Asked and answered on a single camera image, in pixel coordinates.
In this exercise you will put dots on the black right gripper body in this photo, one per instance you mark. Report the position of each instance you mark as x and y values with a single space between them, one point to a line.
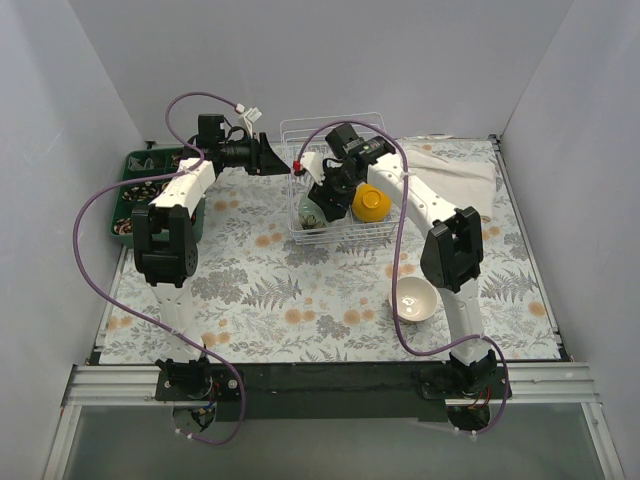
327 193

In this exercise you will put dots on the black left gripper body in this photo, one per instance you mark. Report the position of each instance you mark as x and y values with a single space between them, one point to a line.
255 154

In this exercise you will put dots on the light green flower bowl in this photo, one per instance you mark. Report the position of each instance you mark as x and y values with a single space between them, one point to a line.
310 215

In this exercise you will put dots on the yellow bowl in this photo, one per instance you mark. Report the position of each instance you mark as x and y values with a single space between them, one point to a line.
370 205

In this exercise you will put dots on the white wire dish rack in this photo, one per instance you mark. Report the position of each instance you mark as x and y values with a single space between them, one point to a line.
335 137

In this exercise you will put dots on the white bowl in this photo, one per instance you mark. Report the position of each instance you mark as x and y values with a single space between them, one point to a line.
417 300

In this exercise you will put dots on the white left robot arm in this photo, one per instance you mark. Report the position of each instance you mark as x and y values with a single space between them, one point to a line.
165 245

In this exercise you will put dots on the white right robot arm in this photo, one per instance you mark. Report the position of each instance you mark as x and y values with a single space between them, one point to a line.
453 247

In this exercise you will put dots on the floral patterned table mat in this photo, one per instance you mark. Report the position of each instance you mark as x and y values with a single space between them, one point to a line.
261 297

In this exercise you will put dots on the green compartment organizer tray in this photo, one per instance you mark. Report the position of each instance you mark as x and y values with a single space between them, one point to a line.
139 165

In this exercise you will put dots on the white folded cloth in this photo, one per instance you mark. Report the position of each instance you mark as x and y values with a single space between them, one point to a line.
464 184

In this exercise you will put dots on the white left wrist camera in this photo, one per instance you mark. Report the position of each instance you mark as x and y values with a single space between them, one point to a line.
247 117

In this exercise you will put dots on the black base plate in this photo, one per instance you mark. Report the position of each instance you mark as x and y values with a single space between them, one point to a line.
343 390

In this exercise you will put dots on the aluminium frame rail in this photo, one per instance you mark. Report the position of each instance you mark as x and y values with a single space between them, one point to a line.
334 421

